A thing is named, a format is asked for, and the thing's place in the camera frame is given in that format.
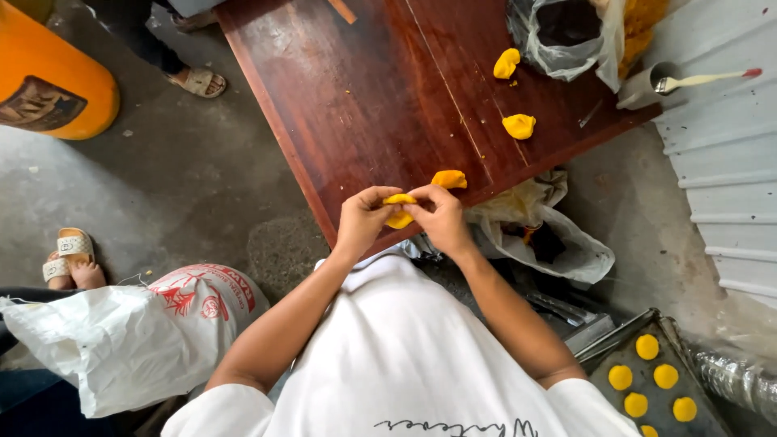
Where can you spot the person's right fingers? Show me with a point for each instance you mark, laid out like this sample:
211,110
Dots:
425,197

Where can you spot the orange cylinder with label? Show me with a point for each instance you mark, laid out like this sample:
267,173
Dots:
54,79

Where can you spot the small metal knife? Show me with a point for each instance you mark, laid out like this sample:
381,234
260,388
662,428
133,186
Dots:
590,113

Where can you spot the heap of yellow dough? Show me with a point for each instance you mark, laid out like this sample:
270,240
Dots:
640,27

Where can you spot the person's white shirt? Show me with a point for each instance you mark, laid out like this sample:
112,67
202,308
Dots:
394,364

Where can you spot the crumpled white plastic bag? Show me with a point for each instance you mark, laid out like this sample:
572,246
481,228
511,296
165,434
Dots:
546,236

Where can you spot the person's left fingers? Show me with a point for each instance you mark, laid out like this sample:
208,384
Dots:
383,194

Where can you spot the person's right hand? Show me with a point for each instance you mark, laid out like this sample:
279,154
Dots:
446,221

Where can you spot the white sack with red print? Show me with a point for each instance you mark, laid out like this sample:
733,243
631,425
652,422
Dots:
139,340

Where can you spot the wooden stick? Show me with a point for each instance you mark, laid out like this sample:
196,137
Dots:
343,10

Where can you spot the grey cup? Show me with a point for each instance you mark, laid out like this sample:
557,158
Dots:
637,88

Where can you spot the shiny foil roll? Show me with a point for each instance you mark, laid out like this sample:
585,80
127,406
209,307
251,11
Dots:
737,379

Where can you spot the grey corrugated metal sheet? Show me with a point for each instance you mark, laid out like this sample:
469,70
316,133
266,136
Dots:
728,152

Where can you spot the metal baking tray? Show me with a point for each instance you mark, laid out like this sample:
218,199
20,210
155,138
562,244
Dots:
658,391

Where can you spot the group of round dough balls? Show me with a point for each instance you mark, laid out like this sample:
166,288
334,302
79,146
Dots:
666,376

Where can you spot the stack of metal trays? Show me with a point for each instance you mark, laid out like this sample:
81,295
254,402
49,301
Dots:
570,318

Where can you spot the clear plastic bag with filling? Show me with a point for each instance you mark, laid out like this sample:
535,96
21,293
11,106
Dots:
564,36

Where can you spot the yellow dough piece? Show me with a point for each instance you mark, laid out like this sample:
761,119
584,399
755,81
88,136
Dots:
519,126
506,63
450,179
400,218

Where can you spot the person's left hand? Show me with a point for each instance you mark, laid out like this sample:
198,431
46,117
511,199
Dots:
358,221

